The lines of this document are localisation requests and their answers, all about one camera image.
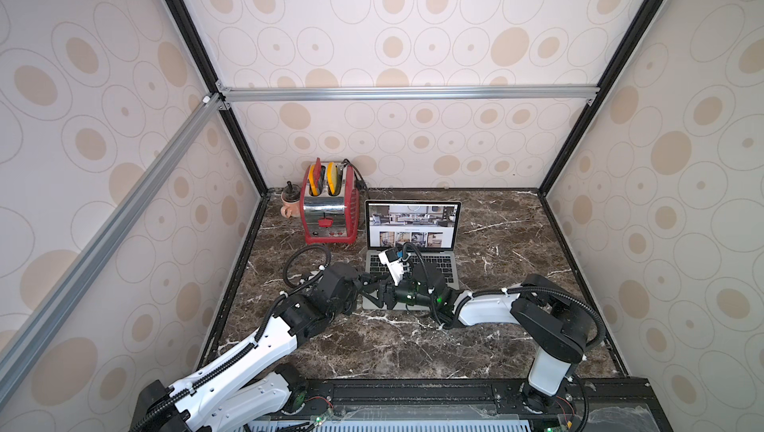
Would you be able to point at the left black frame post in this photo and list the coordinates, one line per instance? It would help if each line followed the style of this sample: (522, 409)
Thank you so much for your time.
(189, 33)

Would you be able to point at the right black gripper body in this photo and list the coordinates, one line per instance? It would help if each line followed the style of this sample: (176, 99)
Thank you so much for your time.
(394, 295)

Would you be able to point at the right black frame post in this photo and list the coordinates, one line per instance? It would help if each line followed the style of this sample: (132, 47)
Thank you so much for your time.
(644, 18)

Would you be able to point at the diagonal silver aluminium bar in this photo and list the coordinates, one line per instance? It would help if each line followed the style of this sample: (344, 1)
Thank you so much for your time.
(57, 306)

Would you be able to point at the red toy toast slice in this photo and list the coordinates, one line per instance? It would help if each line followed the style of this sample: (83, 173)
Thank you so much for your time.
(316, 178)

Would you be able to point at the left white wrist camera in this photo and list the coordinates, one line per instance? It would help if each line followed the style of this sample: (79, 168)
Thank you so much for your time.
(392, 259)

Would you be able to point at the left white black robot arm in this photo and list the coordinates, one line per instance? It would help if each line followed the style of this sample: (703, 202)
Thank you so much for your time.
(250, 380)

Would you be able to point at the yellow toy toast slice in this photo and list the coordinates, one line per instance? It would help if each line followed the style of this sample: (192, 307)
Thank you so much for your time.
(333, 177)

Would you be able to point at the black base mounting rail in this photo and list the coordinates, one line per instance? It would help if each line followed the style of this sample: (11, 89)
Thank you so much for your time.
(610, 404)

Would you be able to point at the horizontal silver aluminium bar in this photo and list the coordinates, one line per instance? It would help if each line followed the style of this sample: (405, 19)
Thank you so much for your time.
(394, 94)

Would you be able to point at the black frame post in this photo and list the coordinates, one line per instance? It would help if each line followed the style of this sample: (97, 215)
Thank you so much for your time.
(189, 33)
(644, 18)

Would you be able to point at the silver open laptop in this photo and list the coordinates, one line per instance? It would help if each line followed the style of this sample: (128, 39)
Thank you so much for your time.
(426, 232)

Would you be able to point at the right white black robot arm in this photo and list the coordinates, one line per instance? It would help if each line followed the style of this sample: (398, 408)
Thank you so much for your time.
(563, 327)

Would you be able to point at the red chrome toaster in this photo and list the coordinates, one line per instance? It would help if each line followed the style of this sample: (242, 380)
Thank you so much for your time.
(332, 219)

